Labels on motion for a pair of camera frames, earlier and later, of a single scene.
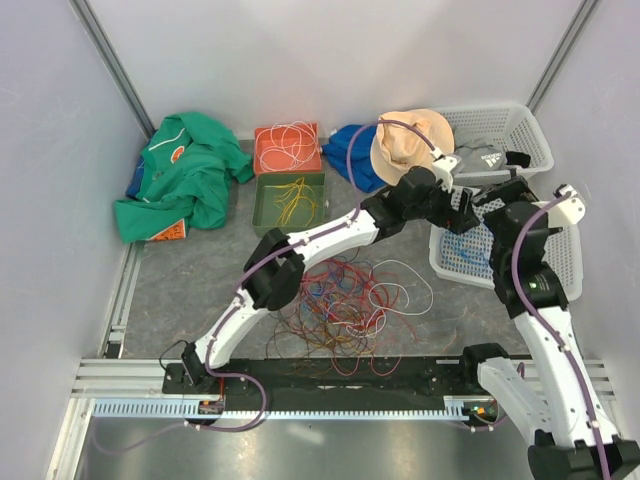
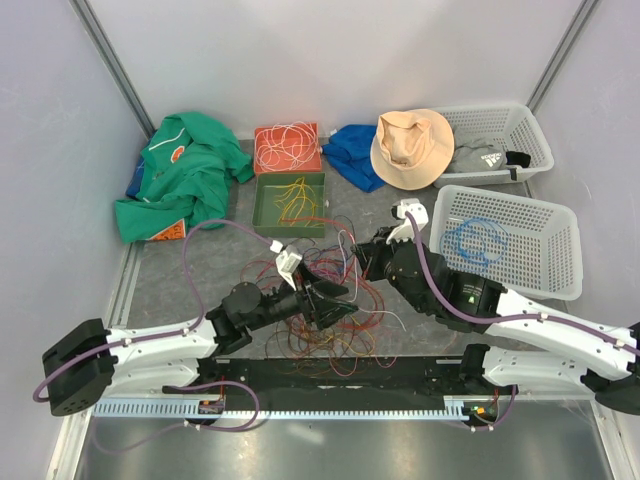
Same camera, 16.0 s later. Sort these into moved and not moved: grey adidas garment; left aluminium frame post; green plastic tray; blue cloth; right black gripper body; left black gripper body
Moved: right black gripper body; left black gripper body
Not moved: left aluminium frame post; blue cloth; green plastic tray; grey adidas garment
